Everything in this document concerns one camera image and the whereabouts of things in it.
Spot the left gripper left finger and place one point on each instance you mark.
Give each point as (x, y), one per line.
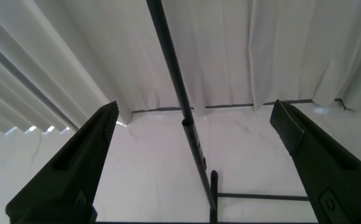
(59, 193)

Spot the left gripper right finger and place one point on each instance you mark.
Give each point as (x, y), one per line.
(354, 199)

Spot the black clothes rack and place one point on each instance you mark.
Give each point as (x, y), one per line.
(167, 46)

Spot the white curtain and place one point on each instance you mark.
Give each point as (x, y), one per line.
(230, 46)

